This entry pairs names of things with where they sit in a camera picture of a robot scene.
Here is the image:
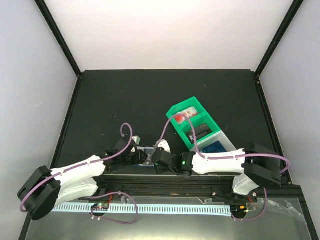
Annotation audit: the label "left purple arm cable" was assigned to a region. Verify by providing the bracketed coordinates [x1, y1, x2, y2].
[19, 122, 133, 213]

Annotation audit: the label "circuit board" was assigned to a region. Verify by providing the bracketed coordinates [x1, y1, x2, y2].
[230, 205, 257, 214]
[91, 203, 109, 211]

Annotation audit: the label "blue card holder wallet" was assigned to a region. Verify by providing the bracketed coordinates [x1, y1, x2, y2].
[137, 146, 156, 167]

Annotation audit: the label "white card bin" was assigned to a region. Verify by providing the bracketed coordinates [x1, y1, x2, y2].
[197, 130, 237, 154]

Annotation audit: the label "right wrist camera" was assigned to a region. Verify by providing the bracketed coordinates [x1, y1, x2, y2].
[154, 139, 171, 153]

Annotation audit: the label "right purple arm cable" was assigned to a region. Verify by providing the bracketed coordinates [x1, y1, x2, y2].
[157, 114, 292, 175]

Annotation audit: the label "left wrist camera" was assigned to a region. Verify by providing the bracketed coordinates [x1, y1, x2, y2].
[132, 135, 141, 146]

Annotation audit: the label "right circuit board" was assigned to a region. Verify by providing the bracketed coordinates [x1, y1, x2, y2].
[230, 205, 257, 214]

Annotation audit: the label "left circuit board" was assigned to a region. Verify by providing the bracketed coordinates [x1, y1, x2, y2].
[91, 203, 109, 211]

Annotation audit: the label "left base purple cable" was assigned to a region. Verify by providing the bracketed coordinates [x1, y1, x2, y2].
[89, 190, 140, 224]

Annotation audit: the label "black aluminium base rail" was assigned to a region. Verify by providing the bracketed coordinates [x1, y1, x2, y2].
[47, 173, 303, 201]

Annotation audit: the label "blue credit cards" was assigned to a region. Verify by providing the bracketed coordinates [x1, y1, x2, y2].
[200, 141, 226, 154]

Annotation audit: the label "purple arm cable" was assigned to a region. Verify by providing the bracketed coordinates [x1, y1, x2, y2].
[19, 122, 133, 213]
[157, 114, 292, 175]

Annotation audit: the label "right black frame post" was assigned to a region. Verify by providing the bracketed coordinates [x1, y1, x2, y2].
[255, 0, 304, 77]

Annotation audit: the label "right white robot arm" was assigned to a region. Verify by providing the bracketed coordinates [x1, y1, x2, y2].
[151, 144, 291, 202]

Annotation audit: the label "left black frame post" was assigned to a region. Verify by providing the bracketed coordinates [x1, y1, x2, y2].
[34, 0, 82, 77]

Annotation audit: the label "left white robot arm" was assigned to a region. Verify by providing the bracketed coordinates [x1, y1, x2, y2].
[17, 139, 148, 221]

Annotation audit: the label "red white credit cards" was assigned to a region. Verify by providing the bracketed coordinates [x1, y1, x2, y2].
[174, 106, 199, 125]

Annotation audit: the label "green card bin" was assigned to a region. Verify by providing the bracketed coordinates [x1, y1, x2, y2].
[166, 96, 221, 151]

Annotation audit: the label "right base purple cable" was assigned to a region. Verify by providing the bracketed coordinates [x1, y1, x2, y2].
[231, 187, 270, 223]

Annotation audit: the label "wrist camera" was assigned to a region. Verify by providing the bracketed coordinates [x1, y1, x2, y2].
[154, 139, 171, 153]
[132, 135, 141, 146]

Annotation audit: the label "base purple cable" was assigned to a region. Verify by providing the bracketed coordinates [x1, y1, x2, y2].
[231, 187, 270, 223]
[89, 190, 140, 224]

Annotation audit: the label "black frame post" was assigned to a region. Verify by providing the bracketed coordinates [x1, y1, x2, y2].
[34, 0, 82, 77]
[255, 0, 304, 77]

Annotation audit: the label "white slotted cable duct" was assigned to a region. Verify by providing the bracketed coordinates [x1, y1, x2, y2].
[52, 202, 232, 217]

